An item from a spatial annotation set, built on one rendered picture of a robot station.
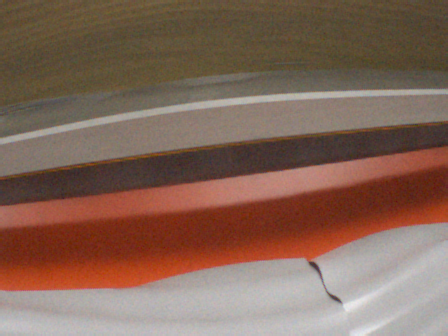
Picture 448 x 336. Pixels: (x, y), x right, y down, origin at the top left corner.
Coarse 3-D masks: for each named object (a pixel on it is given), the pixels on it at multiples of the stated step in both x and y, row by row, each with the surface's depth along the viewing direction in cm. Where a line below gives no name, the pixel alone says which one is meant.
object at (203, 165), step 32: (416, 128) 18; (128, 160) 16; (160, 160) 17; (192, 160) 17; (224, 160) 17; (256, 160) 17; (288, 160) 17; (320, 160) 18; (352, 160) 18; (0, 192) 16; (32, 192) 16; (64, 192) 16; (96, 192) 17
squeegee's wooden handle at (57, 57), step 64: (0, 0) 12; (64, 0) 13; (128, 0) 13; (192, 0) 14; (256, 0) 14; (320, 0) 14; (384, 0) 14; (0, 64) 13; (64, 64) 14; (128, 64) 14; (192, 64) 14; (256, 64) 15; (320, 64) 15; (384, 64) 15
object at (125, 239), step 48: (144, 192) 18; (192, 192) 18; (240, 192) 18; (0, 240) 16; (48, 240) 16; (96, 240) 16; (144, 240) 16; (192, 240) 16; (240, 240) 16; (288, 240) 16; (0, 288) 14; (48, 288) 14; (96, 288) 15
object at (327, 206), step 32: (384, 160) 19; (416, 160) 19; (288, 192) 18; (320, 192) 18; (352, 192) 18; (384, 192) 18; (416, 192) 18; (320, 224) 17; (352, 224) 17; (384, 224) 17; (416, 224) 16
